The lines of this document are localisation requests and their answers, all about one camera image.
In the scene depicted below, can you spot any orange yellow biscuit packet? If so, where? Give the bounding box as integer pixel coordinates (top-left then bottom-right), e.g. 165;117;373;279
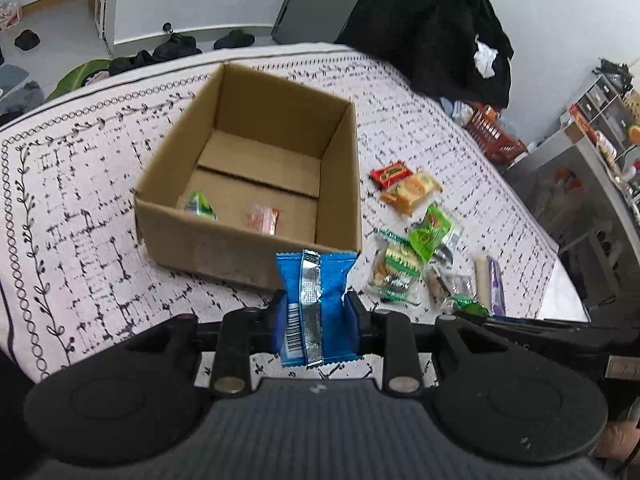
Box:
381;170;442;216

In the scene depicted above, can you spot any clear purple snack packet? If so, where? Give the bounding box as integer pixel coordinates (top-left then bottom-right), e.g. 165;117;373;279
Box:
424;266;475;308

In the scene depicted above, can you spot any red plastic basket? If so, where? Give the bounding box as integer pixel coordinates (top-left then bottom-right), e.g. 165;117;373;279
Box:
465;103;527;167

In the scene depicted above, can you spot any long purple white snack bar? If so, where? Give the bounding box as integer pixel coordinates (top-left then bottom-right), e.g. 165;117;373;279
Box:
474;256;506;316

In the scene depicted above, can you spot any green cow biscuit packet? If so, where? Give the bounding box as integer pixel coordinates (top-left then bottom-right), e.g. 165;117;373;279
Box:
368;230;423;307

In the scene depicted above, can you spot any black slipper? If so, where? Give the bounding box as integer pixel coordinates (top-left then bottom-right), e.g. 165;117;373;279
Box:
213;29;255;50

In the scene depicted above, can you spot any grey white desk shelf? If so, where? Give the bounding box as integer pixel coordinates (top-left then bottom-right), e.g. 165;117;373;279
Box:
504;72;639;310

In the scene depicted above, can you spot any red candy bar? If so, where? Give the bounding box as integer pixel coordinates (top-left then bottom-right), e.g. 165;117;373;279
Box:
369;160;413;190

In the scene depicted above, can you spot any light green snack packet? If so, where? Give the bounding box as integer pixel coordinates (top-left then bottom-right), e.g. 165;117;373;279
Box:
409;203;451;262

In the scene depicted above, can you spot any black clothing pile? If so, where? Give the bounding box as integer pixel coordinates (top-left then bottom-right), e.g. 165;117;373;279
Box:
336;0;514;110

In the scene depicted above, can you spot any white patterned bed cover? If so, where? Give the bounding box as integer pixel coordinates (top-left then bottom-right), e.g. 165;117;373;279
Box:
1;44;585;380

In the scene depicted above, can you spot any orange clear candy packet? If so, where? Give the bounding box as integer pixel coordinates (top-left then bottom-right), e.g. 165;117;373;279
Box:
246;205;280;235

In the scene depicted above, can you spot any dark green snack packet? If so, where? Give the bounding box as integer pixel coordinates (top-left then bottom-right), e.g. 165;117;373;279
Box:
442;295;490;318

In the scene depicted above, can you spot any small green candy packet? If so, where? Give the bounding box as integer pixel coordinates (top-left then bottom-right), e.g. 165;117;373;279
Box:
183;191;218;221

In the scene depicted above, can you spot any green cartoon floor mat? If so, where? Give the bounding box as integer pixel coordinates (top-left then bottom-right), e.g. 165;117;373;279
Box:
46;58;111;102

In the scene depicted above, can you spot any brown cardboard box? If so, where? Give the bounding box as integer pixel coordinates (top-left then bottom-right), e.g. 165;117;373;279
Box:
134;63;362;290

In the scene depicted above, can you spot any blue snack packet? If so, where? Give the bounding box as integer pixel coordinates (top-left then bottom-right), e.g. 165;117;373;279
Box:
276;249;359;368

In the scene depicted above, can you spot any person's hand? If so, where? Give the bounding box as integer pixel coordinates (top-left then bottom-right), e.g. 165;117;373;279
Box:
594;420;640;462

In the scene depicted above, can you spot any white cake black packet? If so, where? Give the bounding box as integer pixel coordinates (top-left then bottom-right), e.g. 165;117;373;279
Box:
433;209;464;269

